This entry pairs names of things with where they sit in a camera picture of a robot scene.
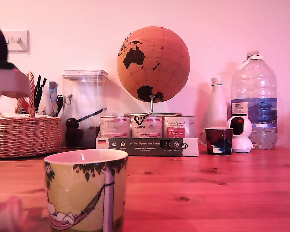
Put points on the white light switch plate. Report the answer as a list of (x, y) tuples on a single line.
[(17, 41)]

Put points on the black coffee scoop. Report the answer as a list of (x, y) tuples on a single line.
[(73, 123)]

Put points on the small dark painted mug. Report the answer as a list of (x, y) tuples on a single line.
[(220, 141)]

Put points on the dark coffee beans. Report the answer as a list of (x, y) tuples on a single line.
[(87, 137)]

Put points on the small white round camera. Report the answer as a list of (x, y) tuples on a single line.
[(242, 142)]

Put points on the silver can pink label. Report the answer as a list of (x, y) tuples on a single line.
[(114, 128)]

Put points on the white papers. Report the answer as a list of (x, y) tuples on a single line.
[(19, 115)]

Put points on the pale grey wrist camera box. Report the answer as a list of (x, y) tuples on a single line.
[(10, 82)]

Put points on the blue white packet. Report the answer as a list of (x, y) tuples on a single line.
[(53, 93)]

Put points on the cork globe on metal stand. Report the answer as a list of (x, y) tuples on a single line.
[(159, 62)]

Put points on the black pen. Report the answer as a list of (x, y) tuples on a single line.
[(38, 89), (41, 89)]

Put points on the red packet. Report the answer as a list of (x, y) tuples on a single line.
[(25, 105)]

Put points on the clear plastic storage container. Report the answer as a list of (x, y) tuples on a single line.
[(84, 96)]

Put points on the black white cardboard tray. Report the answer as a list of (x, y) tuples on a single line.
[(145, 146)]

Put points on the white insulated bottle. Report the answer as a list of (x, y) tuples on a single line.
[(217, 106)]

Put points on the silver can black scribble logo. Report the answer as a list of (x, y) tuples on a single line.
[(147, 129)]

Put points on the large clear water bottle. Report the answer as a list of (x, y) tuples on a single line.
[(255, 82)]

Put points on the yellow hammock print mug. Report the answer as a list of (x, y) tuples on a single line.
[(72, 193)]

